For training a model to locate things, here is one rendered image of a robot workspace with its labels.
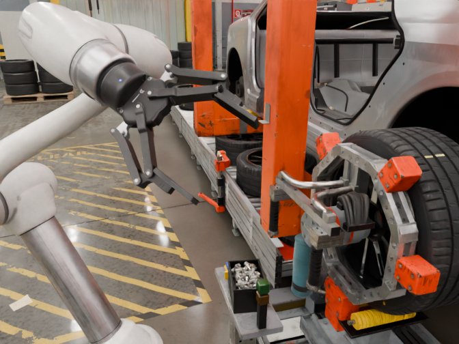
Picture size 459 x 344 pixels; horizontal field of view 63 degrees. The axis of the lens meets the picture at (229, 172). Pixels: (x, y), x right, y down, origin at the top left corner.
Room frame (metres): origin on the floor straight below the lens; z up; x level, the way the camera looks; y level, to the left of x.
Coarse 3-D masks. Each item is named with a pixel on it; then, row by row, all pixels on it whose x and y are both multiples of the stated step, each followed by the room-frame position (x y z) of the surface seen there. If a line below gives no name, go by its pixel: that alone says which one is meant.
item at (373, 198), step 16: (336, 176) 1.43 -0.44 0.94; (368, 192) 1.27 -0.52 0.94; (384, 224) 1.14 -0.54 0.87; (368, 240) 1.21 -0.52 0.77; (384, 240) 1.13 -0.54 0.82; (352, 256) 1.31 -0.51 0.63; (368, 256) 1.21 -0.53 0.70; (384, 256) 1.13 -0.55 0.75; (352, 272) 1.24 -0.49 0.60; (368, 272) 1.22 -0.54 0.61
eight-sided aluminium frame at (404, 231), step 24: (336, 144) 1.30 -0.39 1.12; (336, 168) 1.37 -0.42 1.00; (360, 168) 1.14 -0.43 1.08; (312, 192) 1.43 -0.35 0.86; (384, 192) 1.02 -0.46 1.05; (408, 216) 0.97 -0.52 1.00; (408, 240) 0.93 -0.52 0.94; (336, 264) 1.28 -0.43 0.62; (360, 288) 1.12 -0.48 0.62; (384, 288) 0.95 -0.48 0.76
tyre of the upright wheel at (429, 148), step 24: (360, 144) 1.29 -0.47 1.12; (384, 144) 1.17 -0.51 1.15; (408, 144) 1.13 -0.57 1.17; (432, 144) 1.14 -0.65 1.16; (456, 144) 1.16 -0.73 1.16; (432, 168) 1.04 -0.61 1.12; (456, 168) 1.06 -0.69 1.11; (408, 192) 1.03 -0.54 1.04; (432, 192) 0.98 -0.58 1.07; (456, 192) 0.99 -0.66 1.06; (432, 216) 0.94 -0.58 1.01; (456, 216) 0.95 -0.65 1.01; (432, 240) 0.92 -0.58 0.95; (456, 240) 0.92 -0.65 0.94; (432, 264) 0.91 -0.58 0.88; (456, 264) 0.91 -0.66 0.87; (456, 288) 0.93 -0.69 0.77; (384, 312) 1.05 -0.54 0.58; (408, 312) 0.96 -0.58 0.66
